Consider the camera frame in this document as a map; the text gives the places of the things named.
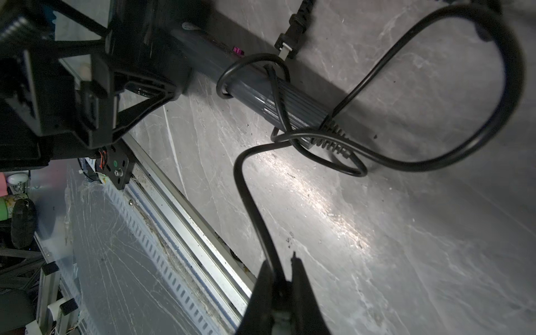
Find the dark grey round hair dryer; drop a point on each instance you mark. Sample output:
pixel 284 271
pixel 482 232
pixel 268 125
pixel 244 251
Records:
pixel 168 38

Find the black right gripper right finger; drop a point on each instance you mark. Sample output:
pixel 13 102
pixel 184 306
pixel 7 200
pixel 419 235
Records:
pixel 306 317

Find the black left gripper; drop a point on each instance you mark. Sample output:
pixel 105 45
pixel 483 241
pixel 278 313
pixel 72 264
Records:
pixel 46 113

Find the aluminium front rail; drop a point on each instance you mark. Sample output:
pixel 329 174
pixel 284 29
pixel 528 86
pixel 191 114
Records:
pixel 148 263

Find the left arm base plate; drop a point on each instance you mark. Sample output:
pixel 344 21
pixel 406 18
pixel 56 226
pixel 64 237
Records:
pixel 116 162

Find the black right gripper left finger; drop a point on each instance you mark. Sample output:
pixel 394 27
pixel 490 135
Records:
pixel 258 318

